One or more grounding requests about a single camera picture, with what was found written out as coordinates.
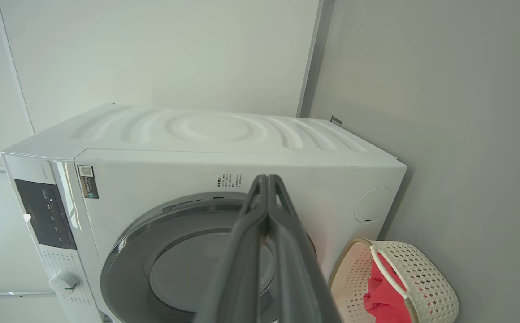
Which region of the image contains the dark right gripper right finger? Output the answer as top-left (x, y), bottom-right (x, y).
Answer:
top-left (267, 174), bottom-right (343, 323)

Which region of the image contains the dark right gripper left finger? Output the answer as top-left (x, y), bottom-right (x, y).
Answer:
top-left (193, 174), bottom-right (269, 323)

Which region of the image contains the round dark washing machine door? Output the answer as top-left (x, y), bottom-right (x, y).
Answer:
top-left (100, 192), bottom-right (321, 323)

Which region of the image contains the red garment with white stripes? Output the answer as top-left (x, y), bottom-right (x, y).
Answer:
top-left (362, 253), bottom-right (414, 323)

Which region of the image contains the cream perforated laundry basket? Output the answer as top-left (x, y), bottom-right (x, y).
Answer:
top-left (329, 238), bottom-right (460, 323)

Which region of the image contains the white front-load washing machine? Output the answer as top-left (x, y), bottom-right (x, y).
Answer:
top-left (0, 102), bottom-right (407, 323)

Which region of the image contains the printed warning text label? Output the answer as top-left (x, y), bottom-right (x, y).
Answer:
top-left (217, 173), bottom-right (243, 188)

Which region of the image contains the round drain filter cover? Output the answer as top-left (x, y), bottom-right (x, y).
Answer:
top-left (354, 186), bottom-right (393, 223)

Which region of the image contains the white round program knob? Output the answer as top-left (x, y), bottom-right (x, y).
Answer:
top-left (48, 269), bottom-right (81, 296)

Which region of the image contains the dark QR code sticker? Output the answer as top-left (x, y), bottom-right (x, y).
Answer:
top-left (77, 165), bottom-right (100, 199)

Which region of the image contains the black display panel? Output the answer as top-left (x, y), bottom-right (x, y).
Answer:
top-left (13, 179), bottom-right (78, 250)

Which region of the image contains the grey baseboard strip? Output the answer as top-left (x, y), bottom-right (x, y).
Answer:
top-left (296, 0), bottom-right (334, 118)

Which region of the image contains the white Hisense detergent drawer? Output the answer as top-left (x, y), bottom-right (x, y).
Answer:
top-left (1, 153), bottom-right (59, 182)

